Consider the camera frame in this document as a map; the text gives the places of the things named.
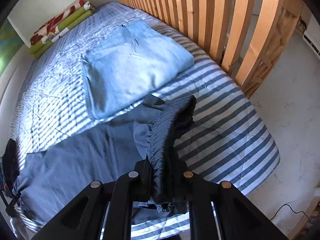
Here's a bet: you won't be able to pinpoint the folded green blanket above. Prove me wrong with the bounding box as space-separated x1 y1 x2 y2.
29 6 96 60

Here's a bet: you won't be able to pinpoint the black floor cable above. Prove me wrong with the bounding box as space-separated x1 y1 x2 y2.
271 204 310 222

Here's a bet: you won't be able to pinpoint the folded red floral blanket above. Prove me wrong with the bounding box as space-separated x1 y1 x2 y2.
30 0 93 46

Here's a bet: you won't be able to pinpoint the light wooden plank frame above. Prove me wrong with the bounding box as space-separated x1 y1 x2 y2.
287 191 320 240

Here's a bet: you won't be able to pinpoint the landscape wall tapestry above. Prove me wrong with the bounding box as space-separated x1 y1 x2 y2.
0 20 24 78

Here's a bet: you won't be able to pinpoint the folded light blue towel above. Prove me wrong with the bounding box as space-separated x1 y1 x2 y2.
81 20 195 120

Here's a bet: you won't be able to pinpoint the grey-blue pants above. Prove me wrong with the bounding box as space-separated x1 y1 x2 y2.
12 95 198 227

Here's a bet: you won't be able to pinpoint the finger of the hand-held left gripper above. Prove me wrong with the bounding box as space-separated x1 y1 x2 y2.
0 190 22 218

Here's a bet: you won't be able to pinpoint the blue white striped quilt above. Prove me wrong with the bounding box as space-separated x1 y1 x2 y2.
9 1 280 239

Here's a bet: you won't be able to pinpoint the wooden slatted bed rail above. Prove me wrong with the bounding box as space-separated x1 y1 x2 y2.
112 0 302 98

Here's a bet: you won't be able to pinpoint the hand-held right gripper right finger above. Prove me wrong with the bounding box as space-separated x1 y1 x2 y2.
182 166 288 240

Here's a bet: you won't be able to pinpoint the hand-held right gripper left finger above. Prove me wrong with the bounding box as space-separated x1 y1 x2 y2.
31 160 154 240

